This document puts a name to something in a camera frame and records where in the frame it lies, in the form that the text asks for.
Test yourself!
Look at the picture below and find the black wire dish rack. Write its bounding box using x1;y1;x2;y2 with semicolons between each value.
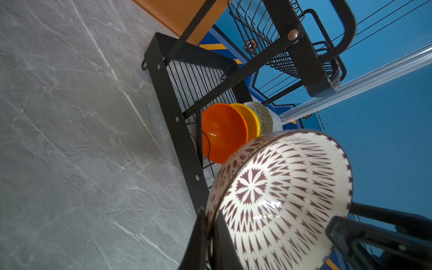
141;0;432;270

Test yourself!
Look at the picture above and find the orange bowl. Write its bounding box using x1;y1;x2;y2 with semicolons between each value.
201;103;249;164

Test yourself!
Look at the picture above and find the yellow bowl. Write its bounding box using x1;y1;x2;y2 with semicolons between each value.
231;103;261;142

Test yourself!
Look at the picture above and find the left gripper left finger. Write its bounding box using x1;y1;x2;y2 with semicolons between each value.
178;208;209;270

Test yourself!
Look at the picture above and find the white lattice pattern bowl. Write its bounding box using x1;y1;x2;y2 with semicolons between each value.
206;129;353;270

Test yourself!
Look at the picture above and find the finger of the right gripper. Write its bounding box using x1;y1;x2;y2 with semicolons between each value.
326;216;432;270

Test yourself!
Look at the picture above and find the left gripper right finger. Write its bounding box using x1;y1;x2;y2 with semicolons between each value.
212;211;243;270

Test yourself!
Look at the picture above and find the right aluminium corner post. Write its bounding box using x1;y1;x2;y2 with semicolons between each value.
279;44;432;124

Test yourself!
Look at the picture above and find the green geometric pattern bowl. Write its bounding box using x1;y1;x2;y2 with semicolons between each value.
243;101;283;135

